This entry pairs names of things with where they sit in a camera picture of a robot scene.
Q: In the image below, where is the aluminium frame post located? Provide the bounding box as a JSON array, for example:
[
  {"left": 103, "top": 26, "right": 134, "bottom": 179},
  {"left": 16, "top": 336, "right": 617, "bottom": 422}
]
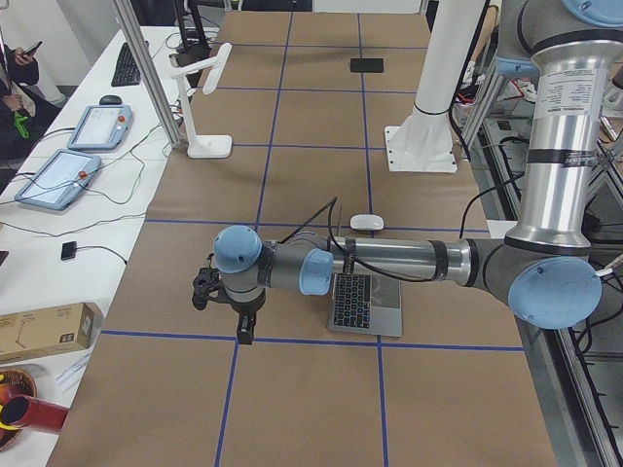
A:
[{"left": 112, "top": 0, "right": 182, "bottom": 149}]

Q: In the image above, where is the brown cardboard box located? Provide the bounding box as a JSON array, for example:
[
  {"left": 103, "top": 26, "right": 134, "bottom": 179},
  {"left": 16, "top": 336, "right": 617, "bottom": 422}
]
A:
[{"left": 1, "top": 303, "right": 102, "bottom": 364}]

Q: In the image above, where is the white desk lamp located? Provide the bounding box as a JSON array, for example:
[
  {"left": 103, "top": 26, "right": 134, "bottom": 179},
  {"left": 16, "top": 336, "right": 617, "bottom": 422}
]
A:
[{"left": 170, "top": 42, "right": 234, "bottom": 160}]

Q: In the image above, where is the blue teach pendant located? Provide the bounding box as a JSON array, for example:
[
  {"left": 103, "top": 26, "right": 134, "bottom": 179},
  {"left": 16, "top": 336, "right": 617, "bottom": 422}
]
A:
[
  {"left": 67, "top": 105, "right": 133, "bottom": 151},
  {"left": 15, "top": 149, "right": 101, "bottom": 211}
]

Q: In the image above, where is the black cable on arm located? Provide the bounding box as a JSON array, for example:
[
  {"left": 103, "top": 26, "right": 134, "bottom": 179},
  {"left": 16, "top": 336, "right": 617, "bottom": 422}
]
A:
[{"left": 279, "top": 196, "right": 442, "bottom": 282}]

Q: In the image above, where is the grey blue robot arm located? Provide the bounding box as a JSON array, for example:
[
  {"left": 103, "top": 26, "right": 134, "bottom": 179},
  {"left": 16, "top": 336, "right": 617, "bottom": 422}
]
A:
[{"left": 192, "top": 1, "right": 622, "bottom": 343}]

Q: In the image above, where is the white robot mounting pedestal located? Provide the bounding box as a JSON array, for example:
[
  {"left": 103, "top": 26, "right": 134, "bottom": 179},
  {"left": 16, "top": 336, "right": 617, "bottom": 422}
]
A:
[{"left": 385, "top": 0, "right": 488, "bottom": 173}]

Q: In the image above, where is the black keyboard on desk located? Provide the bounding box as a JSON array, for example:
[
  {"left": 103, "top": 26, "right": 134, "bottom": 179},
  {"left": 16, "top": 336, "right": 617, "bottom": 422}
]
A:
[{"left": 111, "top": 43, "right": 141, "bottom": 88}]

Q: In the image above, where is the upper blue teach pendant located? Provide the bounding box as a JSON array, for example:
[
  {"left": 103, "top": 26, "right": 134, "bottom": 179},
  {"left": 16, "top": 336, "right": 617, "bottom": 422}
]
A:
[{"left": 67, "top": 105, "right": 133, "bottom": 151}]

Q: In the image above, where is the red cylinder in basket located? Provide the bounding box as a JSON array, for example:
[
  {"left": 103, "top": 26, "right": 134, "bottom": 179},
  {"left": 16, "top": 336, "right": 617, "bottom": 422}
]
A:
[{"left": 1, "top": 395, "right": 69, "bottom": 434}]

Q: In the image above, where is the white side desk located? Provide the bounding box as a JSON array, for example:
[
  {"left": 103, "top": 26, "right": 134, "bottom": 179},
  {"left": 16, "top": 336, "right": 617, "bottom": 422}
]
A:
[{"left": 0, "top": 26, "right": 223, "bottom": 467}]

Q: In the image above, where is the small black square device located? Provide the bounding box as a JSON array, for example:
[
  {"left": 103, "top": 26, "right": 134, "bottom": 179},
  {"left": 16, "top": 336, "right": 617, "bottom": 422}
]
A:
[{"left": 60, "top": 241, "right": 78, "bottom": 261}]

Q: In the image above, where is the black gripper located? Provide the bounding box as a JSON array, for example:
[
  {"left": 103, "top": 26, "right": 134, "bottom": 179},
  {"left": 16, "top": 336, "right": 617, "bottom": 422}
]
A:
[{"left": 192, "top": 253, "right": 226, "bottom": 310}]

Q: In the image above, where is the black mouse on desk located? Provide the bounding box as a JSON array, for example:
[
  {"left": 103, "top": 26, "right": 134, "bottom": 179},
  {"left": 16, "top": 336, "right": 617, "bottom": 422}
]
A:
[{"left": 98, "top": 94, "right": 123, "bottom": 106}]

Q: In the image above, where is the black mouse pad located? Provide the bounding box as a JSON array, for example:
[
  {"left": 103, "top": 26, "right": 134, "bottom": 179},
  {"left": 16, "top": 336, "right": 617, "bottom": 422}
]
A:
[{"left": 349, "top": 57, "right": 385, "bottom": 73}]

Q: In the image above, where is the lower blue teach pendant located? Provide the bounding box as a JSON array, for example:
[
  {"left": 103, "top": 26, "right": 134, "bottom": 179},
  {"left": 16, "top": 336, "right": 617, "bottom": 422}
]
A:
[{"left": 15, "top": 149, "right": 101, "bottom": 211}]

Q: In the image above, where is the white computer mouse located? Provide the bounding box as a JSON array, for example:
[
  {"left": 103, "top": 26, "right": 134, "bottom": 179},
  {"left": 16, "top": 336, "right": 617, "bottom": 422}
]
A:
[{"left": 349, "top": 214, "right": 385, "bottom": 232}]

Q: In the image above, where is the person in dark clothes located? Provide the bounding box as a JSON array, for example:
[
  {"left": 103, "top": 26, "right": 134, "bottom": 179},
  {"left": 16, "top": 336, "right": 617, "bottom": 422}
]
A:
[{"left": 1, "top": 40, "right": 39, "bottom": 160}]

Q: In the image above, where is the grey laptop with black keyboard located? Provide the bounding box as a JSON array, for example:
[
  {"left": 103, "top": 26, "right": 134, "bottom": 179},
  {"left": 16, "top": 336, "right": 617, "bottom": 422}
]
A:
[{"left": 327, "top": 274, "right": 403, "bottom": 337}]

